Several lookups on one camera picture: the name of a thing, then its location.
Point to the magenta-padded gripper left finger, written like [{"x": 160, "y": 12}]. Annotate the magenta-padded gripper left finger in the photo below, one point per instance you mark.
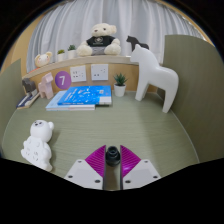
[{"x": 83, "y": 173}]

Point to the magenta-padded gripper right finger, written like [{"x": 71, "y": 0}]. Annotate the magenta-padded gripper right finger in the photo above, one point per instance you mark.
[{"x": 141, "y": 173}]

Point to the black charger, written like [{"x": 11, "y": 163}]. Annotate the black charger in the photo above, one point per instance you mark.
[{"x": 113, "y": 156}]

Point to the white bear-shaped power strip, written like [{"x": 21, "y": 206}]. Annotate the white bear-shaped power strip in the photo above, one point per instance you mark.
[{"x": 36, "y": 146}]

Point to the bright blue book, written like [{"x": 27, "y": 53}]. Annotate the bright blue book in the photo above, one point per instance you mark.
[{"x": 86, "y": 95}]

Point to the spiky potted plant white pot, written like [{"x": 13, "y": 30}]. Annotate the spiky potted plant white pot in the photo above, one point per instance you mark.
[{"x": 119, "y": 90}]

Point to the navy blue book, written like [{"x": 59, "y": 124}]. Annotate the navy blue book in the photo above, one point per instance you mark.
[{"x": 25, "y": 101}]

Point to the pink horse figurine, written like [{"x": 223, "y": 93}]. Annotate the pink horse figurine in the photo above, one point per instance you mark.
[{"x": 46, "y": 87}]

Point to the green partition panel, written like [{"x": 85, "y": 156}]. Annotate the green partition panel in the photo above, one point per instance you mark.
[
  {"x": 200, "y": 100},
  {"x": 8, "y": 100}
]

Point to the purple round number sign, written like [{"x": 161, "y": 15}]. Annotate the purple round number sign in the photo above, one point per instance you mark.
[{"x": 62, "y": 80}]

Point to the large white horse figurine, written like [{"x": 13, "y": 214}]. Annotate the large white horse figurine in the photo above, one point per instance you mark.
[{"x": 155, "y": 73}]

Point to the dark grey horse figurine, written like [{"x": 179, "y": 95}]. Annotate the dark grey horse figurine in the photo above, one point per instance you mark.
[{"x": 29, "y": 85}]

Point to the wooden shelf ledge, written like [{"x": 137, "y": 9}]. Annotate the wooden shelf ledge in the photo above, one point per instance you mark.
[{"x": 100, "y": 60}]

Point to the small potted plant white pot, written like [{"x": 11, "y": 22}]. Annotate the small potted plant white pot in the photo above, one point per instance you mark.
[
  {"x": 71, "y": 54},
  {"x": 61, "y": 57}
]

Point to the small cream plush bear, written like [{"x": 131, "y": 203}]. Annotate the small cream plush bear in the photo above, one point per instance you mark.
[{"x": 43, "y": 60}]

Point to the dark brown horse figurine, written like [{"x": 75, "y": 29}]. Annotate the dark brown horse figurine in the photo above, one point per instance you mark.
[{"x": 134, "y": 42}]

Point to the cream teddy bear black shirt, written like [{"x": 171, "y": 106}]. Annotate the cream teddy bear black shirt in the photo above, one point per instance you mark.
[{"x": 100, "y": 41}]

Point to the white grey curtain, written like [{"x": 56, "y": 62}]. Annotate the white grey curtain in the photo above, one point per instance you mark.
[{"x": 66, "y": 23}]

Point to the white wall socket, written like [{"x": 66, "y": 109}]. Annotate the white wall socket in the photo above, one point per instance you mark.
[
  {"x": 78, "y": 73},
  {"x": 99, "y": 72}
]

